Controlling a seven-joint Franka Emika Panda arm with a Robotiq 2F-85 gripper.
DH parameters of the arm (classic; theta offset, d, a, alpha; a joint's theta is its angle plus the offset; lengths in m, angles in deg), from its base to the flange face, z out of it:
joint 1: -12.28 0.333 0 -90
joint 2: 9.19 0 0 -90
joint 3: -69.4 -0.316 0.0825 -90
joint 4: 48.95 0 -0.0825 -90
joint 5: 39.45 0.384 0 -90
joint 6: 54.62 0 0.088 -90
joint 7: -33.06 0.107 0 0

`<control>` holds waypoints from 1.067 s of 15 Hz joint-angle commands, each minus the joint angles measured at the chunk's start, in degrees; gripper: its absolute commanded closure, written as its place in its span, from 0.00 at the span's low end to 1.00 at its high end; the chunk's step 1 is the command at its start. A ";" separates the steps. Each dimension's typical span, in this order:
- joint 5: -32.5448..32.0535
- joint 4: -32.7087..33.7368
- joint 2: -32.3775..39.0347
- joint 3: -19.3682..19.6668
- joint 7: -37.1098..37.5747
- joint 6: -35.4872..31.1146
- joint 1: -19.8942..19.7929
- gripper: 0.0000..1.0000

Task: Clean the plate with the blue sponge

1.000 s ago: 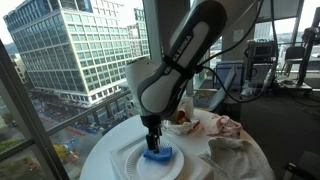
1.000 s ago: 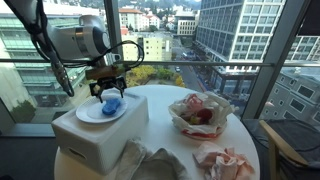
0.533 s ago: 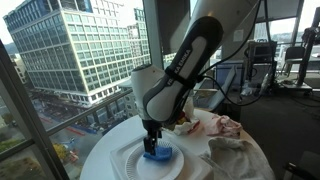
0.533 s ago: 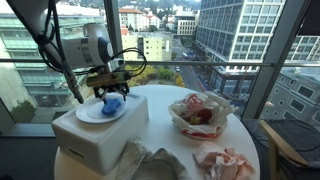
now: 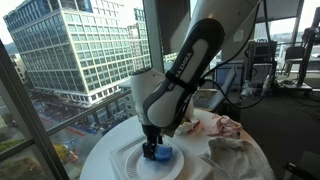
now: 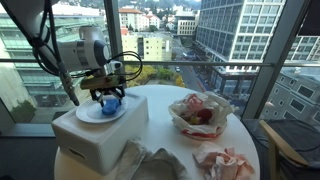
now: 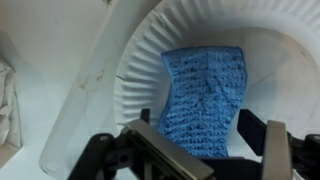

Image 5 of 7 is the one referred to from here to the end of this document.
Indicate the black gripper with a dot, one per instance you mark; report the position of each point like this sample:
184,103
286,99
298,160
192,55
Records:
151,133

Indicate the blue sponge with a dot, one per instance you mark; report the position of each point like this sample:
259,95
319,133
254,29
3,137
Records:
164,153

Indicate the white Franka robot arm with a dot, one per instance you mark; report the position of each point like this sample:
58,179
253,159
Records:
190,66

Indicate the white paper plate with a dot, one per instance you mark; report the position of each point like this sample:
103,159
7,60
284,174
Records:
166,170

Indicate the white square tray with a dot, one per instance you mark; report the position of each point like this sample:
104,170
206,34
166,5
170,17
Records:
200,166

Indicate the metal window railing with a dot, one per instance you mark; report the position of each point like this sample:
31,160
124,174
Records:
86,111

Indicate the crumpled pink white cloth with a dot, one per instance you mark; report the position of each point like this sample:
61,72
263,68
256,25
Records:
223,126

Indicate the beige waffle towel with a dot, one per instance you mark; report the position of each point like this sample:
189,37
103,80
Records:
236,160

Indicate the glass office building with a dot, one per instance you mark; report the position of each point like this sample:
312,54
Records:
80,46

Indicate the black equipment cart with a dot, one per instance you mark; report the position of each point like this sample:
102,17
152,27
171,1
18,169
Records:
263,53

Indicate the black office chair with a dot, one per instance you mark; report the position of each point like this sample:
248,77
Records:
293,55

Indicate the blue screen with white frame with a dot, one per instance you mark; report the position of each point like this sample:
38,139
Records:
220,76

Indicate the black camera stand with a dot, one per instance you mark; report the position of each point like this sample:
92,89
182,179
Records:
306,50

